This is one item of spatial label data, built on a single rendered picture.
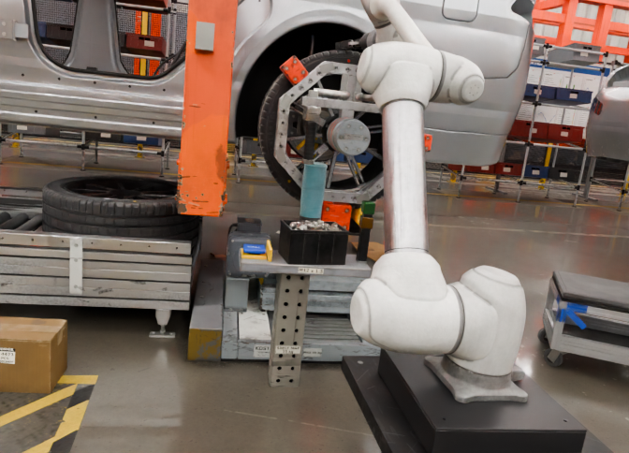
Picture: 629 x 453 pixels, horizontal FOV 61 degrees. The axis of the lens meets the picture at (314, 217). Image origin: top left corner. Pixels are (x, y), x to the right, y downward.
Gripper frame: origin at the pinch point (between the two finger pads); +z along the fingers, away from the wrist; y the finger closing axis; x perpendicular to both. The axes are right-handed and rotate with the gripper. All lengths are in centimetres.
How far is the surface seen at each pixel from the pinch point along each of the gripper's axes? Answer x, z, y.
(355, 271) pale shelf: -75, -50, -31
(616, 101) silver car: -28, 28, 267
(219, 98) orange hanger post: -19, -5, -56
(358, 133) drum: -32.6, -24.3, -10.2
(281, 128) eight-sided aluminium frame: -31.3, 0.3, -28.9
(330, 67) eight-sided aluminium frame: -8.8, -8.1, -11.2
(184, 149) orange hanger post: -37, 1, -68
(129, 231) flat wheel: -70, 29, -82
